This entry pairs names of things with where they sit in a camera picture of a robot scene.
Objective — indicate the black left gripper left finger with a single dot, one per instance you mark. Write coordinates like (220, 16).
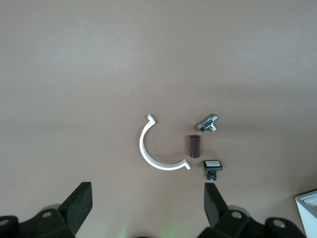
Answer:
(74, 210)

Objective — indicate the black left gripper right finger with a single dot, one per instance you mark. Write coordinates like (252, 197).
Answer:
(215, 210)

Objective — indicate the white square push button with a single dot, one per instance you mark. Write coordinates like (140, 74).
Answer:
(212, 164)

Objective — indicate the white drawer cabinet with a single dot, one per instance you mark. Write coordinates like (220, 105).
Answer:
(308, 215)

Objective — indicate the dark brown small block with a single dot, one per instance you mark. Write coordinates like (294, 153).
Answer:
(194, 146)

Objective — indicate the silver metal T fitting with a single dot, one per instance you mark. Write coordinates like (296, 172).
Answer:
(205, 124)

